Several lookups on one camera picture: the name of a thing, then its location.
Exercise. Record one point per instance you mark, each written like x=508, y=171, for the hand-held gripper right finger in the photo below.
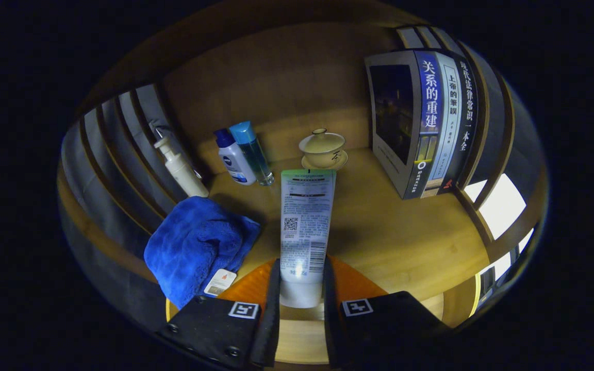
x=330, y=319

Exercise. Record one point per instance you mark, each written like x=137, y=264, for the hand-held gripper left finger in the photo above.
x=274, y=319

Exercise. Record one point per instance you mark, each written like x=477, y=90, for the white cleanser tube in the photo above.
x=304, y=221

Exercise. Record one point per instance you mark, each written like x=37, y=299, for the wooden countertop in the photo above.
x=379, y=232

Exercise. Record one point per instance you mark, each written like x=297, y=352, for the wooden cabinet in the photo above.
x=276, y=77

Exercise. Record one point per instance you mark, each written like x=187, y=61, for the blue towel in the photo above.
x=194, y=247

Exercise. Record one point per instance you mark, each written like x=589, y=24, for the white bottle blue cap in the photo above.
x=235, y=162

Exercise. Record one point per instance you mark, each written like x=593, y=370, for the teal clear bottle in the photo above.
x=253, y=152

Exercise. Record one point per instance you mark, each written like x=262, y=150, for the white pump bottle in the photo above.
x=186, y=175

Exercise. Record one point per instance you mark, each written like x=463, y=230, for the beige lidded teacup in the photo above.
x=323, y=147

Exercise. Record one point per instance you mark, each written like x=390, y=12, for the white table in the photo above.
x=503, y=206

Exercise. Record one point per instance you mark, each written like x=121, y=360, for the blue spine book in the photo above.
x=428, y=103

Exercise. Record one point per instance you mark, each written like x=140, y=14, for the pale spine book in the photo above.
x=449, y=103

